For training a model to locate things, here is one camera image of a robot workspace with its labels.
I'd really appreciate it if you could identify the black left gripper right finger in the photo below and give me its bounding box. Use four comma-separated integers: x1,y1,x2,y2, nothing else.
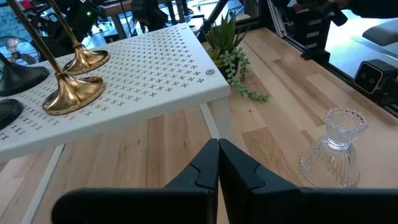
219,139,398,224

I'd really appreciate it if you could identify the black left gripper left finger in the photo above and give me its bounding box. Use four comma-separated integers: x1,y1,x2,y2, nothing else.
51,138,220,224

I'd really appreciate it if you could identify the clear ribbed glass candle holder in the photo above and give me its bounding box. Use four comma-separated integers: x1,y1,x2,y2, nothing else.
299,107,369,189

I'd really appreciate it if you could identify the gold candlestick holder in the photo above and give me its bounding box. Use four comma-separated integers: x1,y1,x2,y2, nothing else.
46,0,111,76
5,0,106,116

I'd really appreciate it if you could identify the trailing green bead succulent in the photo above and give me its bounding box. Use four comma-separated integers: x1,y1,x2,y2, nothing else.
214,46,270,103

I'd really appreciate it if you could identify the white perforated metal shelf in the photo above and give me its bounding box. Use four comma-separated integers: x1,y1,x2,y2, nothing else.
0,22,233,224

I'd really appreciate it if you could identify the black table clamp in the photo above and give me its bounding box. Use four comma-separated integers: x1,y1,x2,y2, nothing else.
300,49,331,62

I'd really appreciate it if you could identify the black plant pot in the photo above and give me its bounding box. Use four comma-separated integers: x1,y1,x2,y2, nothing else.
217,57,241,81

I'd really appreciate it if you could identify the black device with silver labels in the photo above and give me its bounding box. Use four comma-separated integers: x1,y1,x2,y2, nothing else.
290,9,332,54

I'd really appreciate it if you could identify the grey chair armrest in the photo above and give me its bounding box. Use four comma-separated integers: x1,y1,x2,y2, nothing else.
362,18,398,47

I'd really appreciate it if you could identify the spiky green succulent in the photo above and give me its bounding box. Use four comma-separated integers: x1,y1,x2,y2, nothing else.
203,11,251,57

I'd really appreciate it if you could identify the white aluminium bar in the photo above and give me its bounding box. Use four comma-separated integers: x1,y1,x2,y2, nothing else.
266,0,287,39

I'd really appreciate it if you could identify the round caged fan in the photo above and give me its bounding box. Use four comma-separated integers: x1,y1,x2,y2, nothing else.
0,35,41,67

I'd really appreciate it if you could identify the person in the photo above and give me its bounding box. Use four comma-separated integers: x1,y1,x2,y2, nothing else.
326,0,398,19

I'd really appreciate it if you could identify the black table-level camera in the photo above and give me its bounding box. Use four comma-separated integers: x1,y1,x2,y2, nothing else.
353,58,398,106

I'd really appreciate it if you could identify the black diagonal frame brace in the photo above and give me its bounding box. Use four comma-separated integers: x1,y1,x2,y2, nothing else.
197,0,230,44

